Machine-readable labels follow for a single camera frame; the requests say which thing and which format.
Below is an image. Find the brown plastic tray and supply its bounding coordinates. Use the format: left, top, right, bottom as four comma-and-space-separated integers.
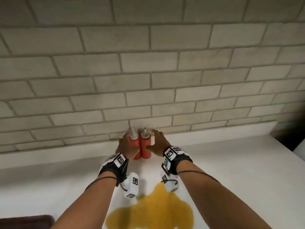
0, 215, 55, 229

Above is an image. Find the yellow sauce spill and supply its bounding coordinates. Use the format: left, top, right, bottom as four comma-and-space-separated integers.
105, 182, 195, 229

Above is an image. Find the black left wrist band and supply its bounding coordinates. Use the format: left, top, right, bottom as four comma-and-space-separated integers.
98, 153, 129, 184

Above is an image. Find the black right wrist band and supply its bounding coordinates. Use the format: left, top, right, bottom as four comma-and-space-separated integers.
161, 146, 193, 176

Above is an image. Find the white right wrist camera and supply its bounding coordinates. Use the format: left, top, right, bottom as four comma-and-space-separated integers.
160, 173, 180, 193

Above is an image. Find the person's right forearm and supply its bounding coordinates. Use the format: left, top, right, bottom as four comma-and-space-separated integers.
176, 162, 272, 229

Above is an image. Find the person's right hand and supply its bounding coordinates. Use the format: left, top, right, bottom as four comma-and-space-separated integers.
146, 130, 172, 158

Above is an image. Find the person's left forearm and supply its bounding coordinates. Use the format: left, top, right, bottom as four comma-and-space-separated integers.
51, 173, 119, 229

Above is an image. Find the black wrist band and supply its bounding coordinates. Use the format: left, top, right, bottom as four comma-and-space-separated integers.
161, 146, 193, 176
98, 153, 129, 184

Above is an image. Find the white countertop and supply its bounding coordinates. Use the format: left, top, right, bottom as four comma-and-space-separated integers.
0, 120, 305, 229

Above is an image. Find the person's left hand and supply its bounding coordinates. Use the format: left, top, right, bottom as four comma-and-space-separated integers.
116, 133, 141, 161

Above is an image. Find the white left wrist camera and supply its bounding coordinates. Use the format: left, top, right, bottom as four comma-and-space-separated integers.
120, 172, 140, 200

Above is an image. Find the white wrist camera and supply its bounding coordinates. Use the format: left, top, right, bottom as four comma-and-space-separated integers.
120, 172, 140, 200
160, 173, 180, 193

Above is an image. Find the red squeeze bottle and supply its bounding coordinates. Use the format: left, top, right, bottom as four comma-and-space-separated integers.
140, 127, 153, 159
128, 128, 141, 161

